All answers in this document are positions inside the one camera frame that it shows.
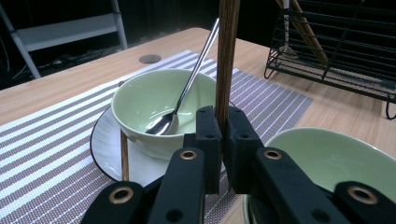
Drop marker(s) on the white plate with black rim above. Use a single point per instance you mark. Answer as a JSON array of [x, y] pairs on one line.
[[106, 146]]

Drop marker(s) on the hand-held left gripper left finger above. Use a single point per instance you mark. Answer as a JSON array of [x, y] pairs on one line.
[[211, 149]]

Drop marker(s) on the grey round table grommet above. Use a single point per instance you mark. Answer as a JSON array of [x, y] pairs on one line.
[[150, 58]]

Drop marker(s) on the metal spoon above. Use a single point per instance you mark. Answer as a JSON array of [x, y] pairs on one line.
[[162, 124], [286, 28]]

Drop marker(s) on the white metal stand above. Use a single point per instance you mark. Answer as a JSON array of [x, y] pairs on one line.
[[62, 31]]

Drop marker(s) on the striped placemat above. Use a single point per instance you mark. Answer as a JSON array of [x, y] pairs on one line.
[[46, 155]]

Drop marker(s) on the green bowl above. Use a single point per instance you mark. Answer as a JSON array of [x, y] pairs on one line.
[[246, 211], [146, 93], [327, 155]]

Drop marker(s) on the wooden chopstick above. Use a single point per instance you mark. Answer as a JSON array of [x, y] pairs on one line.
[[227, 62], [302, 34], [309, 33], [124, 158]]

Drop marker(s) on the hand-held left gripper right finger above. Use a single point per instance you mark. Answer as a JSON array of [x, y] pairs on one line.
[[241, 149]]

